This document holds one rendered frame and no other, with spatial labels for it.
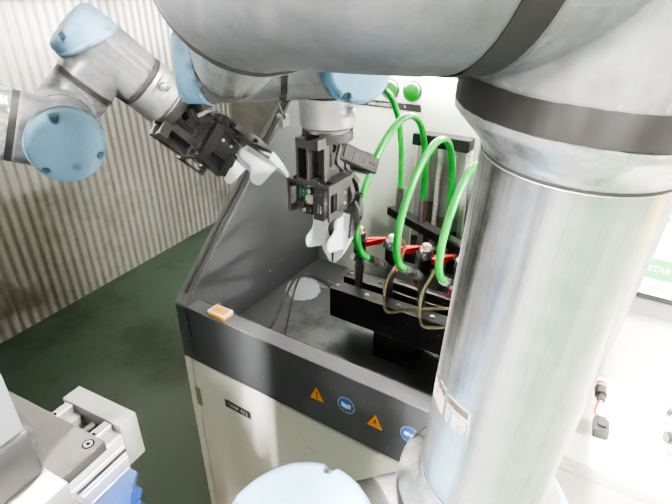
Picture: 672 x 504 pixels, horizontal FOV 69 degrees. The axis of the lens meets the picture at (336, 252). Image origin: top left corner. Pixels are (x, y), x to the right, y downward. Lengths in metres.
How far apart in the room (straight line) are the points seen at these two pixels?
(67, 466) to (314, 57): 0.70
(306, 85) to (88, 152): 0.24
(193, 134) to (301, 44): 0.61
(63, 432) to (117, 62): 0.51
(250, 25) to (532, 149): 0.11
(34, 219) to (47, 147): 2.41
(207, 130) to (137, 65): 0.13
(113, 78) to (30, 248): 2.34
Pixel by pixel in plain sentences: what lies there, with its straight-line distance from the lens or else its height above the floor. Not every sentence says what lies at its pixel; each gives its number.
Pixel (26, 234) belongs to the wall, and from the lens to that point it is 2.98.
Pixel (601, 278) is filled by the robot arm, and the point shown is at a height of 1.49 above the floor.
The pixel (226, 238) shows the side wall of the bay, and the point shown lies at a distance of 1.22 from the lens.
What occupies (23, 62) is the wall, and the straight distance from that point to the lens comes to 2.90.
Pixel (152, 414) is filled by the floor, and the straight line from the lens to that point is 2.34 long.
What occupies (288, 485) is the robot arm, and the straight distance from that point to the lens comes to 0.41.
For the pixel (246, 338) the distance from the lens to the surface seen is 1.09.
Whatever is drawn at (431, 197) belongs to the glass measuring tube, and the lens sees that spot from 1.28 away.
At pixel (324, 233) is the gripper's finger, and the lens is 0.76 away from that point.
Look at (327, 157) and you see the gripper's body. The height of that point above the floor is 1.40.
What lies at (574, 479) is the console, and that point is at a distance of 0.89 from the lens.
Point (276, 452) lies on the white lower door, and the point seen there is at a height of 0.62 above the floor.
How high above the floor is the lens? 1.59
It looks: 28 degrees down
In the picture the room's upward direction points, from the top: straight up
